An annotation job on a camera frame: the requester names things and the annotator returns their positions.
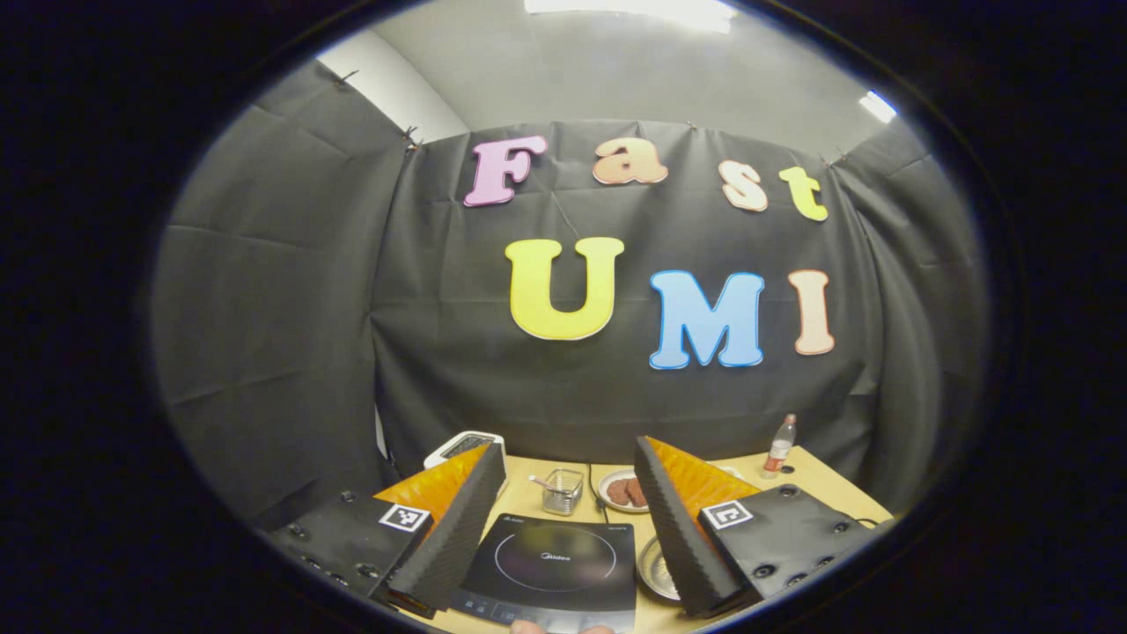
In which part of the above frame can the long ceiling light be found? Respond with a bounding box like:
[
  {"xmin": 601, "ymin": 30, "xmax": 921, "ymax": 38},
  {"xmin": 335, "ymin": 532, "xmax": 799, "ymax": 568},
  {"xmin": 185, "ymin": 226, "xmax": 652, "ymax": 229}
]
[{"xmin": 525, "ymin": 0, "xmax": 739, "ymax": 34}]

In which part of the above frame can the stainless steel pot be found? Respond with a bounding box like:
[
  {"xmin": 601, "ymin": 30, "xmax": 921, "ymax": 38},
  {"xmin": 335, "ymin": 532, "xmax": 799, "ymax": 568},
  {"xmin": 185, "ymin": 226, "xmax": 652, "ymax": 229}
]
[{"xmin": 637, "ymin": 535, "xmax": 684, "ymax": 602}]

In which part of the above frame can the white toaster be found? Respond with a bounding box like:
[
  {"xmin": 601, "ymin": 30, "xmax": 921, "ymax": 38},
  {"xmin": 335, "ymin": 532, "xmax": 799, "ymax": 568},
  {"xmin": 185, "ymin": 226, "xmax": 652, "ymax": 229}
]
[{"xmin": 424, "ymin": 431, "xmax": 506, "ymax": 470}]

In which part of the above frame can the black induction cooktop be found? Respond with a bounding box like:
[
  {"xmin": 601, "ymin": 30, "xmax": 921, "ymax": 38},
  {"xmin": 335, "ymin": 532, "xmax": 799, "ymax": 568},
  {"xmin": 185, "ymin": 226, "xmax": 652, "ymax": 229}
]
[{"xmin": 449, "ymin": 513, "xmax": 637, "ymax": 633}]

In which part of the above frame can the black backdrop cloth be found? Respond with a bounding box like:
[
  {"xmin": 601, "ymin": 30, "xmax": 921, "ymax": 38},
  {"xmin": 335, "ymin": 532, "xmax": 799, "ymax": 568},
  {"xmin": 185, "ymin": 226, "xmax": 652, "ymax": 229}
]
[{"xmin": 150, "ymin": 57, "xmax": 991, "ymax": 529}]

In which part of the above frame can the wire mesh basket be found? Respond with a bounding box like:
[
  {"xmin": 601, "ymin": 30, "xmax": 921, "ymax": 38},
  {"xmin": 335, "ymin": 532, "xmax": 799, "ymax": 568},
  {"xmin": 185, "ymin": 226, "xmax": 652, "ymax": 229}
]
[{"xmin": 541, "ymin": 468, "xmax": 585, "ymax": 516}]

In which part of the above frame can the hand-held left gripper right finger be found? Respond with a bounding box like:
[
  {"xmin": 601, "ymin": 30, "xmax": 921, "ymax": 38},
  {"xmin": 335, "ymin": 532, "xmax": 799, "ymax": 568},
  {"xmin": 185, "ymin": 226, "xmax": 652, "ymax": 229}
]
[{"xmin": 634, "ymin": 436, "xmax": 890, "ymax": 617}]

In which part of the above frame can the white round plate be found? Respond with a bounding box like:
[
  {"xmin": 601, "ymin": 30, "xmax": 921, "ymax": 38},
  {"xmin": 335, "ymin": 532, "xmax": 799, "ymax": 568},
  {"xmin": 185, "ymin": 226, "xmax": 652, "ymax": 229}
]
[{"xmin": 599, "ymin": 468, "xmax": 654, "ymax": 514}]

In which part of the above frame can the clear plastic water bottle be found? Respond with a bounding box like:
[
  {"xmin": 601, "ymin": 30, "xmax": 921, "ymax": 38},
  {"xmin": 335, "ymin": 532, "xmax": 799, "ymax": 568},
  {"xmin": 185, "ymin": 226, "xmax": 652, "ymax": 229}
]
[{"xmin": 762, "ymin": 414, "xmax": 798, "ymax": 479}]

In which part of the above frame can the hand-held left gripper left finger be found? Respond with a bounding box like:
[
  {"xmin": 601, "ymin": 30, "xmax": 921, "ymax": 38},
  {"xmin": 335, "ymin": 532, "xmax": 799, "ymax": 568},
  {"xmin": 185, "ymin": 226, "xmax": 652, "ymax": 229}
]
[{"xmin": 264, "ymin": 442, "xmax": 508, "ymax": 617}]

